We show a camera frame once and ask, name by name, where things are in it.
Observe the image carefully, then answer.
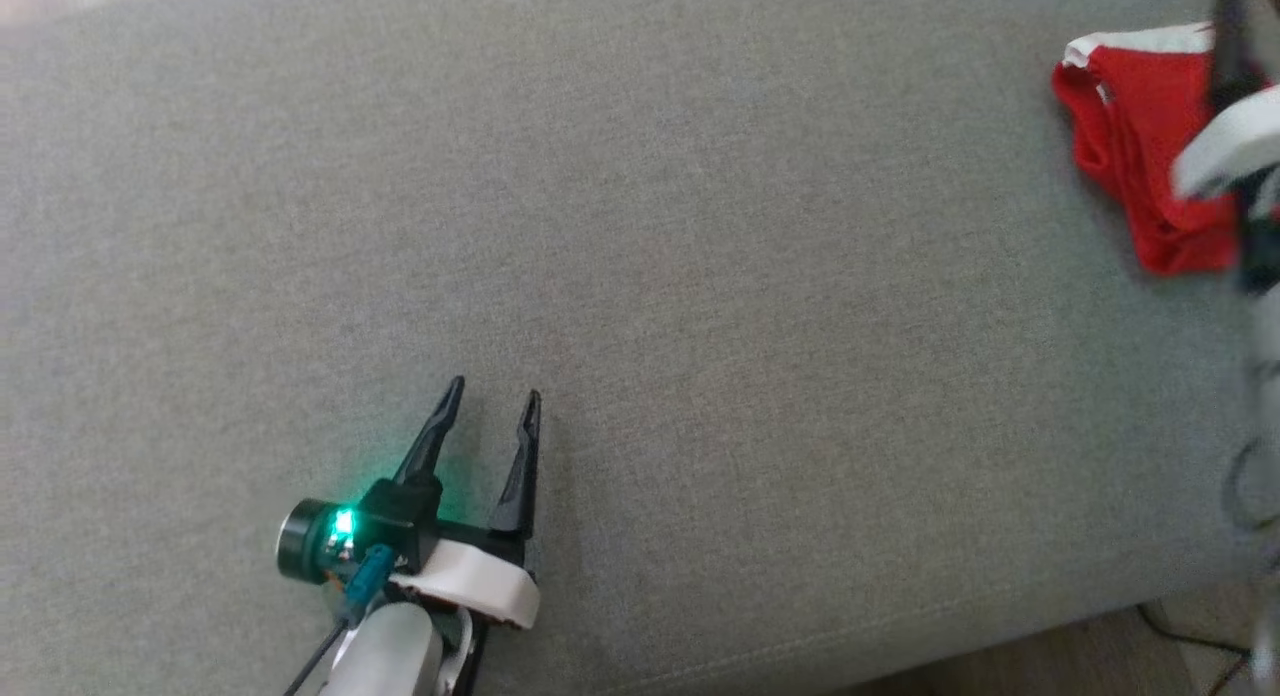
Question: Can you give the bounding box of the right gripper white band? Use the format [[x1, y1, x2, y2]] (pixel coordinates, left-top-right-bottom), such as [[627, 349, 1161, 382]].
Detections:
[[1172, 0, 1280, 289]]

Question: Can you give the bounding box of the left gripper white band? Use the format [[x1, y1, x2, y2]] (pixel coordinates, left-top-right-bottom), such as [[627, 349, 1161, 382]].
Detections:
[[277, 377, 543, 632]]

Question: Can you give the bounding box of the red garment with white trim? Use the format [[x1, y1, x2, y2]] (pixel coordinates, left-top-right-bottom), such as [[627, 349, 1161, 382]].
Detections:
[[1052, 23, 1280, 277]]

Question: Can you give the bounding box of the large grey sofa seat cushion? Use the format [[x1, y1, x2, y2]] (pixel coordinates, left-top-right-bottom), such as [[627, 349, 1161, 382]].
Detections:
[[0, 0, 1280, 696]]

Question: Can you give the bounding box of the left camera cable blue plug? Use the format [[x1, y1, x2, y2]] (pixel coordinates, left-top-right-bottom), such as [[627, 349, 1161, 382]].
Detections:
[[283, 544, 397, 696]]

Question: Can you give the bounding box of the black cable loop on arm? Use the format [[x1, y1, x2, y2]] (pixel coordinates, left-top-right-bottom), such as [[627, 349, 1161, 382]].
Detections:
[[1224, 434, 1280, 537]]

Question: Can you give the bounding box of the black cable on floor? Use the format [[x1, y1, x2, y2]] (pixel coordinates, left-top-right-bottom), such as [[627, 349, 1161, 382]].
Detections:
[[1138, 601, 1256, 696]]

